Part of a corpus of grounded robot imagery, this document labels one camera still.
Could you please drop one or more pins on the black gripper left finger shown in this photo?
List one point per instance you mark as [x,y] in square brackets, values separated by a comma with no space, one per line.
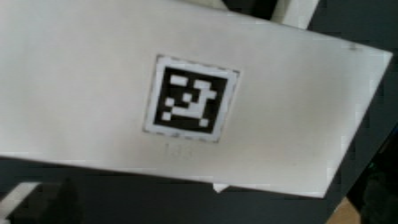
[41,203]

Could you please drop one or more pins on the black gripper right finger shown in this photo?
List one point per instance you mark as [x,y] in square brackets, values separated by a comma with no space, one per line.
[373,192]

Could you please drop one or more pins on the small white cabinet top block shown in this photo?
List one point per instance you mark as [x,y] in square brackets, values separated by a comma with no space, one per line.
[158,88]

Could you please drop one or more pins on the white U-shaped fence frame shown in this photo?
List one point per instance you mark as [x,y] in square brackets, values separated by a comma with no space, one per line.
[288,12]

